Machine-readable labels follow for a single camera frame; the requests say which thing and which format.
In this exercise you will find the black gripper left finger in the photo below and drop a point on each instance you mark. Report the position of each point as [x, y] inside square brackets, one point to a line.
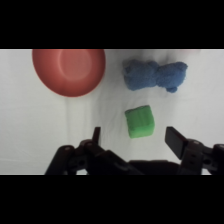
[96, 137]

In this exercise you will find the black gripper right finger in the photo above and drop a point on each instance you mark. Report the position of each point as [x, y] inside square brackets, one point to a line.
[175, 141]

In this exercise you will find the green foam block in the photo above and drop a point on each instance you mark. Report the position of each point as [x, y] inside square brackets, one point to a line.
[140, 121]

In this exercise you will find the pink bowl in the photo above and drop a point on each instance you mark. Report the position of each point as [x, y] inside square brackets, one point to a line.
[69, 70]

